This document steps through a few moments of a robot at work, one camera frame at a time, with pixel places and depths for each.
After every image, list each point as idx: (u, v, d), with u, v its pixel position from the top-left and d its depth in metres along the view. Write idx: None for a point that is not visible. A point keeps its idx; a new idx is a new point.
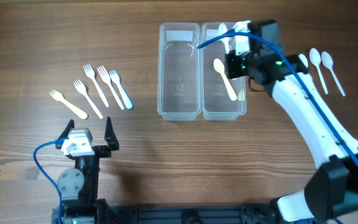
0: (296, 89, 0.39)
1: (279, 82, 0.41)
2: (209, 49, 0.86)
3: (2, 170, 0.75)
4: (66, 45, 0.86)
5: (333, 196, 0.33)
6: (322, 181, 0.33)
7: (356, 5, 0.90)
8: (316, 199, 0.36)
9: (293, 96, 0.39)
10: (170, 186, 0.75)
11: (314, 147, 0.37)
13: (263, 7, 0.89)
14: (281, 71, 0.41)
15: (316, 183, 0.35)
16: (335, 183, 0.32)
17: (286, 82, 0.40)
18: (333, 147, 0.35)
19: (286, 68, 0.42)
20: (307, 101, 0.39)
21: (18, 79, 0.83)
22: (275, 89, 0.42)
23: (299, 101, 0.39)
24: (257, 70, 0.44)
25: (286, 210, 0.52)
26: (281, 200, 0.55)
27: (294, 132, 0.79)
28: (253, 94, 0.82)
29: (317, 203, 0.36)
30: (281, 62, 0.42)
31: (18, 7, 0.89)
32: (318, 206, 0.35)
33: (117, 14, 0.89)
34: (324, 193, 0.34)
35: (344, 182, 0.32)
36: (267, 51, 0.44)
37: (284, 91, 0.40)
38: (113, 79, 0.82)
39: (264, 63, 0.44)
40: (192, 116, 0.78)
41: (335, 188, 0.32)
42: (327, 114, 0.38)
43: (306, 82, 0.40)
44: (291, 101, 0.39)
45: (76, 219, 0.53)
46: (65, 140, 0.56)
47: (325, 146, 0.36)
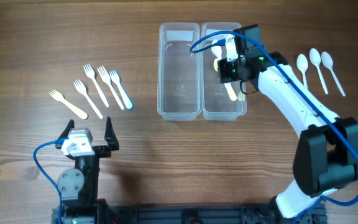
0: (277, 76, 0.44)
1: (261, 73, 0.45)
2: (210, 50, 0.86)
3: (2, 170, 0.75)
4: (66, 45, 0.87)
5: (314, 163, 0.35)
6: (303, 149, 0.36)
7: (355, 5, 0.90)
8: (301, 172, 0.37)
9: (275, 81, 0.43)
10: (170, 185, 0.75)
11: (297, 124, 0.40)
13: (263, 7, 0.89)
14: (264, 65, 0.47)
15: (299, 155, 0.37)
16: (314, 146, 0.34)
17: (267, 73, 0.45)
18: (311, 119, 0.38)
19: (268, 62, 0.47)
20: (288, 84, 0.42)
21: (18, 79, 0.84)
22: (260, 81, 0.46)
23: (280, 85, 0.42)
24: (244, 68, 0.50)
25: (285, 205, 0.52)
26: (279, 196, 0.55)
27: (294, 132, 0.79)
28: (253, 94, 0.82)
29: (303, 176, 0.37)
30: (263, 58, 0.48)
31: (18, 8, 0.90)
32: (304, 179, 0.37)
33: (117, 15, 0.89)
34: (306, 160, 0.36)
35: (324, 148, 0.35)
36: (252, 51, 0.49)
37: (266, 80, 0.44)
38: (113, 79, 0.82)
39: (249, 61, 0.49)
40: (192, 116, 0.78)
41: (314, 152, 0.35)
42: (307, 94, 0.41)
43: (286, 70, 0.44)
44: (273, 86, 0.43)
45: (76, 219, 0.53)
46: (65, 140, 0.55)
47: (303, 119, 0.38)
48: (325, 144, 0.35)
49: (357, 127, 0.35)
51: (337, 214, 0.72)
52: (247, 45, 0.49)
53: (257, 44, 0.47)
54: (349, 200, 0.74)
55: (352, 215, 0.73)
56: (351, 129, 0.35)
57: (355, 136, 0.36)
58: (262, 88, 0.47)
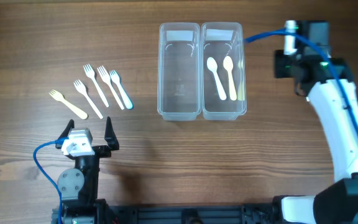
0: (337, 98, 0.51)
1: (320, 84, 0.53)
2: (209, 49, 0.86)
3: (2, 170, 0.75)
4: (66, 45, 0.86)
5: (345, 208, 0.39)
6: (341, 192, 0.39)
7: (355, 5, 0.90)
8: (327, 209, 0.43)
9: (333, 102, 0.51)
10: (170, 186, 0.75)
11: (341, 151, 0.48)
13: (263, 7, 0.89)
14: (324, 73, 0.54)
15: (334, 192, 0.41)
16: (352, 198, 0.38)
17: (327, 86, 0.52)
18: None
19: (328, 73, 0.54)
20: (345, 111, 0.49)
21: (18, 79, 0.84)
22: (315, 89, 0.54)
23: (337, 112, 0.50)
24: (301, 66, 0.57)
25: (289, 210, 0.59)
26: (285, 199, 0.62)
27: (294, 132, 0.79)
28: (253, 94, 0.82)
29: (330, 210, 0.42)
30: (325, 64, 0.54)
31: (18, 7, 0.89)
32: (326, 215, 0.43)
33: (117, 14, 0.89)
34: (339, 202, 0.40)
35: None
36: (310, 52, 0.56)
37: (326, 96, 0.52)
38: (113, 79, 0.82)
39: (307, 61, 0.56)
40: (192, 116, 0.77)
41: (350, 202, 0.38)
42: None
43: (348, 91, 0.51)
44: (330, 105, 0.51)
45: (76, 219, 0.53)
46: (65, 140, 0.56)
47: (351, 159, 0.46)
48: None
49: None
51: None
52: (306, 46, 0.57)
53: (317, 49, 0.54)
54: None
55: None
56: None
57: None
58: (314, 100, 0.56)
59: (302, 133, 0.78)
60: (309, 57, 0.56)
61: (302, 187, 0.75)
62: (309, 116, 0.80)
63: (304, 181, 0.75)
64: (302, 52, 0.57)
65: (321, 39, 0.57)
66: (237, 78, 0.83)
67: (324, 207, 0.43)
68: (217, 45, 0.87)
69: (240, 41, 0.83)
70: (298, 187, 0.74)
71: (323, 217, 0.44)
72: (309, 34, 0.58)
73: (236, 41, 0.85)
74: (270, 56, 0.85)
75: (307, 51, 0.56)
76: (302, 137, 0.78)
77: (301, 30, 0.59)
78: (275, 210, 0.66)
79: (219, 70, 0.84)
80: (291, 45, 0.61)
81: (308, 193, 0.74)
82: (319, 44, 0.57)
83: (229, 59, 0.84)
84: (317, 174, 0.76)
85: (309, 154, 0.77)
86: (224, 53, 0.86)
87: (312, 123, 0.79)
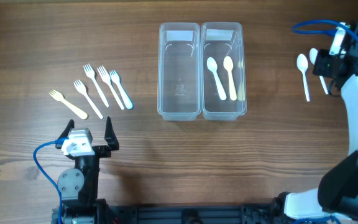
0: None
1: (355, 77, 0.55)
2: (209, 49, 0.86)
3: (2, 170, 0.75)
4: (66, 45, 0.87)
5: (350, 180, 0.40)
6: (350, 163, 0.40)
7: (355, 5, 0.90)
8: (330, 186, 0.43)
9: None
10: (170, 186, 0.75)
11: None
13: (263, 7, 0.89)
14: None
15: (342, 167, 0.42)
16: None
17: None
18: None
19: None
20: None
21: (18, 79, 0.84)
22: (351, 79, 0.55)
23: None
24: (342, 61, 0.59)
25: (291, 205, 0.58)
26: (290, 195, 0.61)
27: (294, 132, 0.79)
28: (253, 94, 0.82)
29: (334, 184, 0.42)
30: None
31: (18, 7, 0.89)
32: (329, 192, 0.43)
33: (117, 14, 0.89)
34: (345, 174, 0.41)
35: None
36: (356, 51, 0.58)
37: None
38: (113, 79, 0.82)
39: (349, 58, 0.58)
40: (192, 116, 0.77)
41: (357, 172, 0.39)
42: None
43: None
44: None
45: (76, 219, 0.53)
46: (65, 140, 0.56)
47: None
48: None
49: None
51: None
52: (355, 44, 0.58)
53: None
54: None
55: None
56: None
57: None
58: (345, 94, 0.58)
59: (302, 132, 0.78)
60: (353, 55, 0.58)
61: (302, 187, 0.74)
62: (309, 116, 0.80)
63: (304, 181, 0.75)
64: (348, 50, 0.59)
65: None
66: (237, 78, 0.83)
67: (327, 185, 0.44)
68: (217, 45, 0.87)
69: (240, 41, 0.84)
70: (298, 187, 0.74)
71: (324, 195, 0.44)
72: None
73: (236, 41, 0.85)
74: (270, 56, 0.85)
75: (354, 50, 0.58)
76: (302, 137, 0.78)
77: (353, 27, 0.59)
78: (277, 206, 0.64)
79: (219, 70, 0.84)
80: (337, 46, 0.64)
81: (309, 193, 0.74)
82: None
83: (229, 59, 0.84)
84: (317, 174, 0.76)
85: (309, 154, 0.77)
86: (224, 53, 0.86)
87: (312, 123, 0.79)
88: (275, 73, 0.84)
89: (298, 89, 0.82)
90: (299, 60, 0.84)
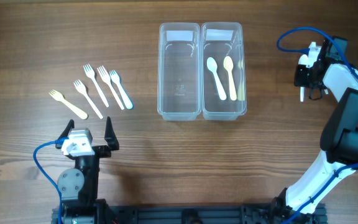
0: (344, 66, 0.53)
1: (332, 64, 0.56)
2: (209, 49, 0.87)
3: (2, 170, 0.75)
4: (66, 45, 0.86)
5: (346, 114, 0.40)
6: (342, 102, 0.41)
7: (355, 5, 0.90)
8: (330, 127, 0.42)
9: (339, 68, 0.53)
10: (170, 185, 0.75)
11: None
13: (263, 7, 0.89)
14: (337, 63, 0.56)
15: (337, 109, 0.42)
16: (352, 101, 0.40)
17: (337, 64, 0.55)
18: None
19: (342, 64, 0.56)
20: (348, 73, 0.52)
21: (18, 79, 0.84)
22: (329, 70, 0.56)
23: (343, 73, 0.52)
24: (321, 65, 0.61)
25: (293, 196, 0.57)
26: (290, 188, 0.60)
27: (295, 133, 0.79)
28: (253, 94, 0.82)
29: (333, 126, 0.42)
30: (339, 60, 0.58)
31: (18, 7, 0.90)
32: (329, 134, 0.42)
33: (117, 14, 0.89)
34: (340, 112, 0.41)
35: None
36: (331, 55, 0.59)
37: (335, 68, 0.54)
38: (113, 79, 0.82)
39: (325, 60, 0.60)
40: (192, 116, 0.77)
41: (350, 106, 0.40)
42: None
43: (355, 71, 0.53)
44: (337, 73, 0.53)
45: (76, 219, 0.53)
46: (65, 140, 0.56)
47: None
48: None
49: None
51: (337, 214, 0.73)
52: (330, 50, 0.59)
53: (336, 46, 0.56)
54: (350, 201, 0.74)
55: (351, 215, 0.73)
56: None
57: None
58: (328, 84, 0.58)
59: (302, 132, 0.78)
60: (329, 58, 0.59)
61: None
62: (309, 116, 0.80)
63: None
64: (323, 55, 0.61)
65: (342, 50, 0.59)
66: (237, 78, 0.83)
67: (326, 132, 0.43)
68: (217, 45, 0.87)
69: (240, 41, 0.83)
70: None
71: (325, 142, 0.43)
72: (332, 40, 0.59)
73: (236, 41, 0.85)
74: (270, 56, 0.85)
75: (330, 54, 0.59)
76: (302, 137, 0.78)
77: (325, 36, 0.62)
78: (277, 205, 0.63)
79: (220, 70, 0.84)
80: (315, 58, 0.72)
81: None
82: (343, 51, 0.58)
83: (229, 59, 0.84)
84: None
85: (309, 154, 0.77)
86: (224, 52, 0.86)
87: (312, 123, 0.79)
88: (275, 74, 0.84)
89: (298, 89, 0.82)
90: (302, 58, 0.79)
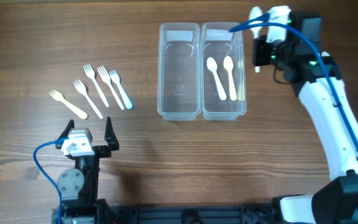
0: (327, 94, 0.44)
1: (309, 84, 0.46)
2: (210, 49, 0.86)
3: (2, 170, 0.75)
4: (66, 45, 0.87)
5: (342, 208, 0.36)
6: (336, 194, 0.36)
7: (354, 5, 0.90)
8: (326, 209, 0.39)
9: (322, 101, 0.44)
10: (170, 186, 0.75)
11: (333, 155, 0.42)
13: (263, 7, 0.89)
14: (314, 72, 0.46)
15: (330, 193, 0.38)
16: (347, 198, 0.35)
17: (317, 86, 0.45)
18: (352, 162, 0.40)
19: (319, 70, 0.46)
20: (335, 109, 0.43)
21: (18, 79, 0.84)
22: (304, 91, 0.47)
23: (327, 109, 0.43)
24: (289, 67, 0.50)
25: (287, 210, 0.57)
26: (284, 200, 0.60)
27: (295, 132, 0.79)
28: (253, 94, 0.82)
29: (328, 210, 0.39)
30: (315, 63, 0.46)
31: (18, 8, 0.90)
32: (325, 214, 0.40)
33: (116, 14, 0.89)
34: (335, 203, 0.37)
35: (355, 199, 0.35)
36: (302, 49, 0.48)
37: (315, 95, 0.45)
38: (113, 79, 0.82)
39: (296, 59, 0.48)
40: (192, 116, 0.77)
41: (345, 202, 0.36)
42: (353, 124, 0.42)
43: (338, 89, 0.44)
44: (319, 104, 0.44)
45: (76, 219, 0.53)
46: (65, 140, 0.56)
47: (344, 157, 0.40)
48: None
49: None
51: None
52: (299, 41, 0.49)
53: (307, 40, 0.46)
54: None
55: None
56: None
57: None
58: (304, 101, 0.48)
59: (302, 132, 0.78)
60: (301, 54, 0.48)
61: (303, 187, 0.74)
62: (309, 116, 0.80)
63: (304, 181, 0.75)
64: (293, 47, 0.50)
65: (311, 34, 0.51)
66: (237, 78, 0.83)
67: (321, 206, 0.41)
68: (217, 45, 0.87)
69: (240, 41, 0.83)
70: (298, 188, 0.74)
71: (321, 216, 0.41)
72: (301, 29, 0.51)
73: (236, 41, 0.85)
74: None
75: (301, 46, 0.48)
76: (302, 137, 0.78)
77: (294, 22, 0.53)
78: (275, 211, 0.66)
79: (220, 70, 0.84)
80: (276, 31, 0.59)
81: (309, 192, 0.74)
82: (311, 39, 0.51)
83: (229, 59, 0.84)
84: (317, 174, 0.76)
85: (309, 154, 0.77)
86: (224, 52, 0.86)
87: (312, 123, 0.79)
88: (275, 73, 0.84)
89: None
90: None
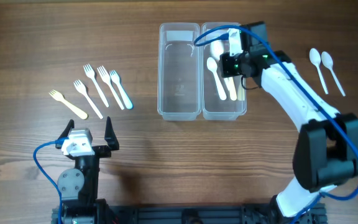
0: (280, 72, 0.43)
1: (265, 70, 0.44)
2: (209, 49, 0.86)
3: (2, 170, 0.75)
4: (66, 45, 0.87)
5: (314, 155, 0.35)
6: (304, 143, 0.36)
7: (355, 5, 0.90)
8: (302, 167, 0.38)
9: (277, 79, 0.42)
10: (170, 186, 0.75)
11: (298, 119, 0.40)
13: (263, 7, 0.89)
14: (268, 62, 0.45)
15: (301, 148, 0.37)
16: (313, 140, 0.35)
17: (271, 69, 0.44)
18: (312, 114, 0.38)
19: (273, 60, 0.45)
20: (290, 82, 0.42)
21: (18, 79, 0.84)
22: (263, 78, 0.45)
23: (283, 83, 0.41)
24: (247, 65, 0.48)
25: (284, 204, 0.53)
26: (279, 196, 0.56)
27: (294, 132, 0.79)
28: (253, 94, 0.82)
29: (304, 167, 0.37)
30: (267, 55, 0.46)
31: (18, 7, 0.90)
32: (303, 175, 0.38)
33: (116, 14, 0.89)
34: (306, 154, 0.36)
35: (322, 142, 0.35)
36: (256, 48, 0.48)
37: (270, 78, 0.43)
38: (113, 79, 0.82)
39: (253, 58, 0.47)
40: (192, 116, 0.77)
41: (314, 146, 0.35)
42: (308, 89, 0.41)
43: (289, 67, 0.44)
44: (276, 84, 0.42)
45: (76, 219, 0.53)
46: (65, 140, 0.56)
47: (304, 116, 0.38)
48: (323, 138, 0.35)
49: (357, 122, 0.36)
51: (338, 214, 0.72)
52: (251, 42, 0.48)
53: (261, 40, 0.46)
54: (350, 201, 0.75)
55: (351, 214, 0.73)
56: (351, 124, 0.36)
57: (355, 130, 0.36)
58: (267, 88, 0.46)
59: None
60: (257, 53, 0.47)
61: None
62: None
63: None
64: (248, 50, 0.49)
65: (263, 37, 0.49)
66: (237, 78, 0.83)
67: (299, 170, 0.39)
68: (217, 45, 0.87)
69: None
70: None
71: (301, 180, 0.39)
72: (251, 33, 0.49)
73: None
74: None
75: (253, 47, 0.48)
76: None
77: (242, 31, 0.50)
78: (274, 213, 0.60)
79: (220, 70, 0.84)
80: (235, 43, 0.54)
81: None
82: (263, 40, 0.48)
83: None
84: None
85: None
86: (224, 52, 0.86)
87: None
88: None
89: None
90: (312, 54, 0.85)
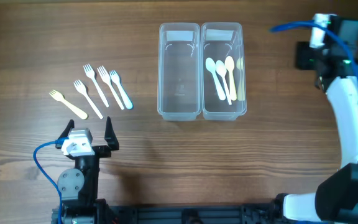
0: (353, 89, 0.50)
1: (340, 78, 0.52)
2: (210, 49, 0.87)
3: (1, 170, 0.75)
4: (66, 45, 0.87)
5: (346, 195, 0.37)
6: (343, 180, 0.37)
7: (355, 5, 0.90)
8: (329, 199, 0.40)
9: (349, 96, 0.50)
10: (170, 186, 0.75)
11: (348, 146, 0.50)
13: (263, 7, 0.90)
14: (346, 70, 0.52)
15: (337, 182, 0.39)
16: (355, 183, 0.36)
17: (347, 82, 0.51)
18: None
19: (351, 70, 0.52)
20: None
21: (18, 79, 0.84)
22: (334, 83, 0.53)
23: (353, 106, 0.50)
24: (323, 64, 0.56)
25: (290, 207, 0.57)
26: (288, 196, 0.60)
27: (294, 132, 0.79)
28: (253, 94, 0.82)
29: (331, 198, 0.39)
30: (348, 61, 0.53)
31: (18, 7, 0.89)
32: (327, 205, 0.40)
33: (117, 14, 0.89)
34: (340, 190, 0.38)
35: None
36: (337, 50, 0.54)
37: (344, 88, 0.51)
38: (113, 79, 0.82)
39: (332, 57, 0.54)
40: (192, 116, 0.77)
41: (352, 188, 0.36)
42: None
43: None
44: (346, 100, 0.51)
45: (76, 219, 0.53)
46: (65, 140, 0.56)
47: None
48: None
49: None
51: None
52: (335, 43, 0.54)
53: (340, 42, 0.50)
54: None
55: None
56: None
57: None
58: (329, 96, 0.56)
59: (302, 133, 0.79)
60: (335, 53, 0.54)
61: (302, 187, 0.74)
62: (309, 116, 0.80)
63: (304, 181, 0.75)
64: (329, 46, 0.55)
65: (349, 37, 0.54)
66: (237, 78, 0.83)
67: (325, 198, 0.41)
68: (217, 45, 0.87)
69: (240, 41, 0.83)
70: (298, 187, 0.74)
71: (323, 207, 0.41)
72: (340, 30, 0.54)
73: (236, 41, 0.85)
74: (269, 56, 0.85)
75: (335, 46, 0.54)
76: (302, 137, 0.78)
77: (331, 22, 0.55)
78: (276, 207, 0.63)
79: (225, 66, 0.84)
80: (318, 38, 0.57)
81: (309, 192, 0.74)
82: (347, 40, 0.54)
83: (229, 59, 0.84)
84: (317, 174, 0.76)
85: (309, 154, 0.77)
86: (224, 53, 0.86)
87: (311, 123, 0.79)
88: (275, 73, 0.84)
89: (298, 90, 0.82)
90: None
